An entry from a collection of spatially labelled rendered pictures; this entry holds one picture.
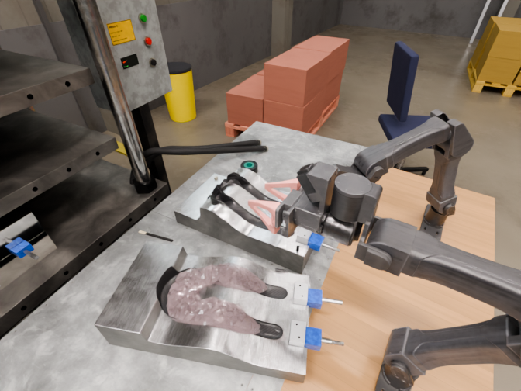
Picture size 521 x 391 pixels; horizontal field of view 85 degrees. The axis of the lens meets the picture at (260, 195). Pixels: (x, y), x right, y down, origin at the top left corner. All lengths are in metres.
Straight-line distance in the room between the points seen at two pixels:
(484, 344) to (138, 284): 0.74
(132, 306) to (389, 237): 0.61
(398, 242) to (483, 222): 0.89
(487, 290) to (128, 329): 0.70
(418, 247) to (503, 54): 4.99
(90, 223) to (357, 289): 0.99
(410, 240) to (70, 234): 1.11
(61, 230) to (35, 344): 0.44
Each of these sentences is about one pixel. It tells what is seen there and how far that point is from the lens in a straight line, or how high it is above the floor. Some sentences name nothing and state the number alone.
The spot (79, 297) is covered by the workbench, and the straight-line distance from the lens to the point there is 1.04.
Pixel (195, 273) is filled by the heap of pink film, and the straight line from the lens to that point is 0.84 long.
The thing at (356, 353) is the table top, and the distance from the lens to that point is 0.87.
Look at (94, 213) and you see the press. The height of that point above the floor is 0.78.
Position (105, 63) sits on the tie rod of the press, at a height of 1.31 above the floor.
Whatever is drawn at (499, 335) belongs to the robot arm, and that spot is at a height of 1.12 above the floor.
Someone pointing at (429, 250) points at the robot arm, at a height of 1.23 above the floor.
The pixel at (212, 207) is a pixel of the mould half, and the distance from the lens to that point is 0.95.
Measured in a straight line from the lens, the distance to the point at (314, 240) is 0.90.
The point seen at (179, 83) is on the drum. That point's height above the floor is 0.47.
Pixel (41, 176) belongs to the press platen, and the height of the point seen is 1.04.
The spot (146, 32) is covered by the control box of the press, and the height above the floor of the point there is 1.33.
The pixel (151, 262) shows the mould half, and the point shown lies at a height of 0.91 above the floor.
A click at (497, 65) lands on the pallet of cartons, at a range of 5.44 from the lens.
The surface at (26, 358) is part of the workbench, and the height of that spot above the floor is 0.80.
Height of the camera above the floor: 1.57
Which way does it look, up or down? 40 degrees down
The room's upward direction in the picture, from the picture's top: straight up
